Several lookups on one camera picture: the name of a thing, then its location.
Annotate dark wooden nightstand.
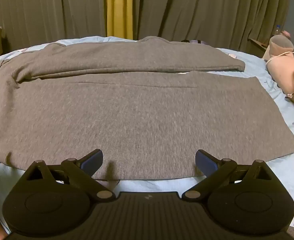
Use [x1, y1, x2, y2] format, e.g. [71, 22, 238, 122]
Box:
[248, 38, 271, 58]

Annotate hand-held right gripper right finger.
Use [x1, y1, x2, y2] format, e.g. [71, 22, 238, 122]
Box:
[182, 149, 273, 202]

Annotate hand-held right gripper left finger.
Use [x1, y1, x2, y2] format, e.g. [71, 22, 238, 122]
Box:
[24, 149, 116, 202]

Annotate white cable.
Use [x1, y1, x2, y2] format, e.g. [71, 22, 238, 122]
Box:
[267, 33, 294, 63]

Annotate light blue printed bed sheet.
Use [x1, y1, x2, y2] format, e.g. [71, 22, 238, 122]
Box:
[0, 36, 294, 230]

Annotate yellow curtain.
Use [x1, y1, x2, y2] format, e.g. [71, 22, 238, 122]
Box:
[105, 0, 134, 40]

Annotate pink plush toy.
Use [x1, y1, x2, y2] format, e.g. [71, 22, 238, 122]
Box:
[266, 35, 294, 106]

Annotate grey pants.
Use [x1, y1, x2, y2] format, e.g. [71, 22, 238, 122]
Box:
[0, 36, 294, 181]

